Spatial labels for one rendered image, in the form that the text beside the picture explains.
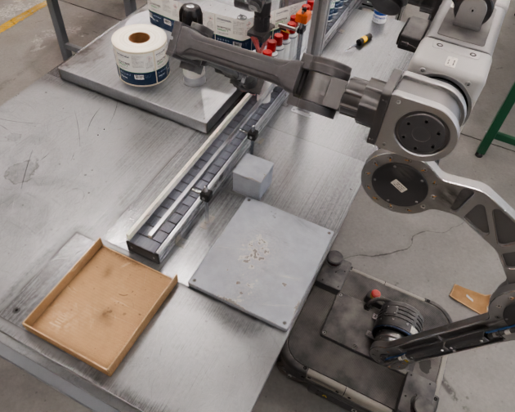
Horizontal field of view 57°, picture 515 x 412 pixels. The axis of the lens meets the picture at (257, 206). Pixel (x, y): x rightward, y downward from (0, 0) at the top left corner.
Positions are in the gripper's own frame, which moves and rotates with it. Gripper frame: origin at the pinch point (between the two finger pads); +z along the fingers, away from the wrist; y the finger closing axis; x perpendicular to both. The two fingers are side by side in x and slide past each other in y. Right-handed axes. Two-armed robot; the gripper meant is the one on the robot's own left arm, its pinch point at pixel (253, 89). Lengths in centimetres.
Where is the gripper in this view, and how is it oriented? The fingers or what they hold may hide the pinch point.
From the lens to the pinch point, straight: 178.2
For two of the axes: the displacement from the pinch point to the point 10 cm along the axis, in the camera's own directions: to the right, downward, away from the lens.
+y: -9.2, -3.5, 1.7
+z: 1.5, 0.7, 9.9
